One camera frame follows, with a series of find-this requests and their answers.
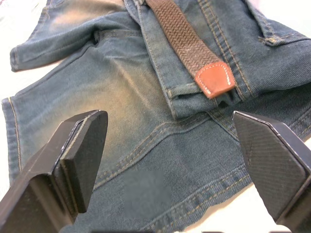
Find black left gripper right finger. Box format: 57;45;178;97
232;111;311;233

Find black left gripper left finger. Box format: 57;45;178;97
0;110;108;233

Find brown braided belt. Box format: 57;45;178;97
145;0;236;99

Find blue denim shorts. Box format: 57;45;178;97
1;0;311;233

